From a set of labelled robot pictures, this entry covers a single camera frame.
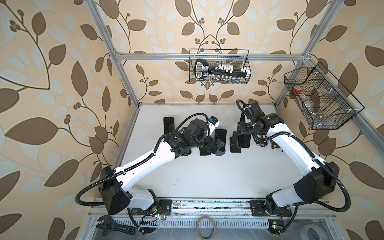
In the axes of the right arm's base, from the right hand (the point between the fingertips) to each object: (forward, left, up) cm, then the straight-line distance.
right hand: (244, 130), depth 81 cm
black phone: (+10, +44, -6) cm, 45 cm away
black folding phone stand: (-1, +3, -16) cm, 17 cm away
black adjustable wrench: (-39, +69, -19) cm, 81 cm away
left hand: (-8, +16, +6) cm, 19 cm away
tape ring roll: (-42, +19, -18) cm, 49 cm away
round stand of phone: (-4, +12, -19) cm, 22 cm away
